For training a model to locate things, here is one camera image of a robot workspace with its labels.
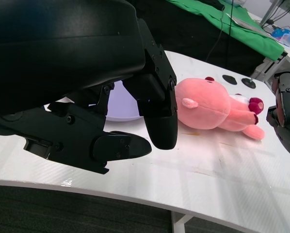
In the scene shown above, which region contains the white paper sheet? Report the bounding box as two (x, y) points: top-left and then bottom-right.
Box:
(226, 11), (262, 30)

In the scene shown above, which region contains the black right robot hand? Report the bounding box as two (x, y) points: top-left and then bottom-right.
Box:
(266, 71), (290, 156)

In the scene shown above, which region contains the blue plastic box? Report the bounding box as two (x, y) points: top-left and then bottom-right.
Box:
(272, 27), (290, 46)

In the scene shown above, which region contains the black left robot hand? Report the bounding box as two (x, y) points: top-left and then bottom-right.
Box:
(0, 0), (178, 175)

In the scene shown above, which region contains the aluminium profile frame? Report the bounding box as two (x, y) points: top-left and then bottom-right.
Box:
(252, 50), (289, 81)

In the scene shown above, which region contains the green cloth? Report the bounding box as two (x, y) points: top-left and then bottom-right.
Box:
(164, 0), (285, 62)

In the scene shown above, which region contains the black round table grommet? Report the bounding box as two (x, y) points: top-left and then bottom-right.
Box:
(241, 77), (257, 89)
(222, 74), (238, 85)

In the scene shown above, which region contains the pink plush pig doll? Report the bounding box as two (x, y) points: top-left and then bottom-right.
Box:
(175, 76), (266, 141)

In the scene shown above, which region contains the lilac plastic plate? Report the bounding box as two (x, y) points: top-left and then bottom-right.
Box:
(104, 81), (142, 122)

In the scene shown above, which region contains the thin black hanging cable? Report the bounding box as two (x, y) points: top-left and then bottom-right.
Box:
(205, 0), (226, 62)

